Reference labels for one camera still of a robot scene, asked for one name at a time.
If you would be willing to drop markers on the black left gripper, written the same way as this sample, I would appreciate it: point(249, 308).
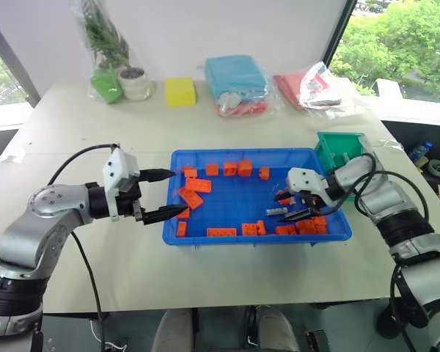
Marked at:
point(130, 205)

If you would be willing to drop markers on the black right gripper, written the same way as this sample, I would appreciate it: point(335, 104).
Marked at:
point(312, 201)

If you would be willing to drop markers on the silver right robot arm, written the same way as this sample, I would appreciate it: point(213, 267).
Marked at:
point(385, 198)

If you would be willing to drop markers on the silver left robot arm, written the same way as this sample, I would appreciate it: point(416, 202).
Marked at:
point(22, 234)

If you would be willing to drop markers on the blue plastic bin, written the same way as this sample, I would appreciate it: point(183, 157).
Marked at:
point(234, 205)

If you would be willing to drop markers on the green plastic bin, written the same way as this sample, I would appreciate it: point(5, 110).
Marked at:
point(333, 146)

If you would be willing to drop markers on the orange toy brick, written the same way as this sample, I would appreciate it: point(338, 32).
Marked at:
point(285, 201)
point(190, 172)
point(184, 214)
point(230, 169)
point(249, 229)
point(182, 228)
point(190, 198)
point(212, 170)
point(286, 230)
point(320, 224)
point(221, 232)
point(264, 174)
point(306, 227)
point(198, 185)
point(261, 227)
point(245, 168)

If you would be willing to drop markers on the grey connector piece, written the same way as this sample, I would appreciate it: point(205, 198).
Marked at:
point(276, 210)

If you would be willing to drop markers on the yellow block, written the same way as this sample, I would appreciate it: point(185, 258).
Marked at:
point(180, 91)

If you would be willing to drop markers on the red items in plastic bag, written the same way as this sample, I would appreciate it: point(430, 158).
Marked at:
point(242, 108)

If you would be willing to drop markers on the white plant pot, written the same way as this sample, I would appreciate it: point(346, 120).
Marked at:
point(132, 84)

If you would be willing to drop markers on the red cloth in plastic bag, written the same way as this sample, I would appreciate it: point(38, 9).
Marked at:
point(308, 89)

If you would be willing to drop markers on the green bagged item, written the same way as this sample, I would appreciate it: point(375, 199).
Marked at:
point(106, 86)

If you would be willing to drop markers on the grey rounded shape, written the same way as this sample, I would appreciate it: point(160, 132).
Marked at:
point(276, 330)
point(172, 330)

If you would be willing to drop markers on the blue cloth in plastic bag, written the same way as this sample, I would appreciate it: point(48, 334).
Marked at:
point(234, 75)

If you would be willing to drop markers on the clear water bottle blue cap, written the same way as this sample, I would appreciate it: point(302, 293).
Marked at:
point(421, 150)

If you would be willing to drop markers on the white box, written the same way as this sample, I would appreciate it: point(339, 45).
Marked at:
point(388, 88)

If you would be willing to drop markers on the black round base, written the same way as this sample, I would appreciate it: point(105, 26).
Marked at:
point(388, 322)

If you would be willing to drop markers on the green plant in plastic bag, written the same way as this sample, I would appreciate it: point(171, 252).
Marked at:
point(102, 36)

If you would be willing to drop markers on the dark window pillar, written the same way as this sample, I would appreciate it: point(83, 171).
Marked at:
point(11, 55)
point(339, 33)

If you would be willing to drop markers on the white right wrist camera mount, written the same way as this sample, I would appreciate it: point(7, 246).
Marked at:
point(304, 179)

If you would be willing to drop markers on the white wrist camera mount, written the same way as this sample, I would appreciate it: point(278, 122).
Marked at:
point(118, 163)
point(304, 179)

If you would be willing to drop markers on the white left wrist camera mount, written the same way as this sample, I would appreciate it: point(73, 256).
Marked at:
point(118, 163)

